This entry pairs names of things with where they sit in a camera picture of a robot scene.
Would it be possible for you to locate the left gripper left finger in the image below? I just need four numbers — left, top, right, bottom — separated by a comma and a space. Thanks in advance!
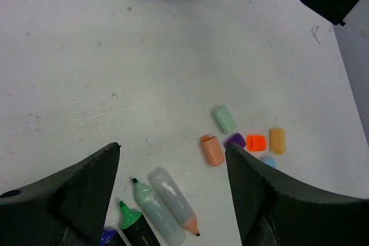
1, 142, 121, 245

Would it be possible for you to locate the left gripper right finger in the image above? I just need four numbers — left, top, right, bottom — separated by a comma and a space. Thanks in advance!
225, 143, 368, 245

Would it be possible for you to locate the purple black highlighter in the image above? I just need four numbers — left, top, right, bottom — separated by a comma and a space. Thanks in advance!
100, 229, 127, 246

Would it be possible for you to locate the light blue cap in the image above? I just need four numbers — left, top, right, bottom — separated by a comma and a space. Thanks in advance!
260, 156, 277, 168

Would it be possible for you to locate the green cap black highlighter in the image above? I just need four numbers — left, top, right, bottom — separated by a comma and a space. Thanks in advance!
119, 201, 161, 246

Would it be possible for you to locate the orange neon cap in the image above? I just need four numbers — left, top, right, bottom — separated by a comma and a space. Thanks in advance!
246, 134, 267, 152

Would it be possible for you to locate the yellow pastel cap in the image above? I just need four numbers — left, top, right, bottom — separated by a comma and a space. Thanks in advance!
270, 128, 285, 155

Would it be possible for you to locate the purple cap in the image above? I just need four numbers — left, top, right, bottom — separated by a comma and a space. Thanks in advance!
223, 133, 247, 148

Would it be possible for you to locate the orange pastel cap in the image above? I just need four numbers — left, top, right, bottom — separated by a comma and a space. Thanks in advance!
200, 135, 225, 167

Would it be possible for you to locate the green pastel highlighter body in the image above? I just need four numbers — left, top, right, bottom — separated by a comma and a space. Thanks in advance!
131, 178, 186, 245

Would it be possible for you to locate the green pastel cap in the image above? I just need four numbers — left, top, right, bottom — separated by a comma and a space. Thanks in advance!
213, 105, 237, 135

